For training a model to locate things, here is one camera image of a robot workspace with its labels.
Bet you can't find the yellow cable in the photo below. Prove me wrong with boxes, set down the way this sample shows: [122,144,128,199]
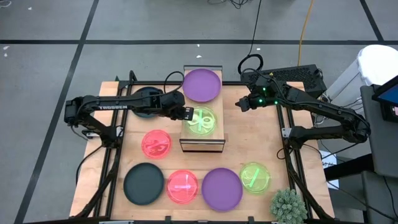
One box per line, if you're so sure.
[297,0,315,67]

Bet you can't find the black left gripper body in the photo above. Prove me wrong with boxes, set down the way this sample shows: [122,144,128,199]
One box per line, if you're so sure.
[167,98,187,121]

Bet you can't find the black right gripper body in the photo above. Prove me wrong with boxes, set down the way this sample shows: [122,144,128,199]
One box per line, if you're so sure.
[245,93,267,111]

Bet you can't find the white paper sheet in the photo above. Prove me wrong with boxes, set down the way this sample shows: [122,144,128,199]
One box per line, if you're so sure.
[319,150,340,190]

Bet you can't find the tablet screen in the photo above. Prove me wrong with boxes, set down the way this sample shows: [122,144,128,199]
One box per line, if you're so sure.
[371,74,398,123]

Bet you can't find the small green artificial plant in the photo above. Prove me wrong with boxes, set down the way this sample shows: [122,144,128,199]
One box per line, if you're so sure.
[269,187,308,224]

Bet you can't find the grey cart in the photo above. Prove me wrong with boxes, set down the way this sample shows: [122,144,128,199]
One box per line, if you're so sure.
[360,84,398,224]

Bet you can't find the clear pink plate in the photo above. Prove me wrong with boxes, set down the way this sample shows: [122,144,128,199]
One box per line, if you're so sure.
[141,129,173,161]
[166,169,200,205]

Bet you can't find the white bin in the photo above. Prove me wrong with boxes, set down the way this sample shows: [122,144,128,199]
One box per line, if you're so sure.
[323,44,398,102]

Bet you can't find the clear green plate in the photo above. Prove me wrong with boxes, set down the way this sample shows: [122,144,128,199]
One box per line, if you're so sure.
[185,106,218,137]
[239,162,272,195]

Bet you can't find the purple plate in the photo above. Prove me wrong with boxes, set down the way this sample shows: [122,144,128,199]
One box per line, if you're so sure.
[201,167,244,213]
[182,68,222,103]

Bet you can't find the black table frame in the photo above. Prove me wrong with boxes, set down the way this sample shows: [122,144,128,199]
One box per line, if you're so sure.
[70,70,335,224]

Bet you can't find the wooden shelf with black frame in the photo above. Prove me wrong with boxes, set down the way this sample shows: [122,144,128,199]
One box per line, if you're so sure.
[179,64,226,153]

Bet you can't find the black cable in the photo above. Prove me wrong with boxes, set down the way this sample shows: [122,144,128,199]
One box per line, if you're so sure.
[238,0,264,75]

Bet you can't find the dark grey plate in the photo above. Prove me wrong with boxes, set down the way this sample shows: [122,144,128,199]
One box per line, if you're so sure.
[123,162,165,206]
[132,86,165,119]

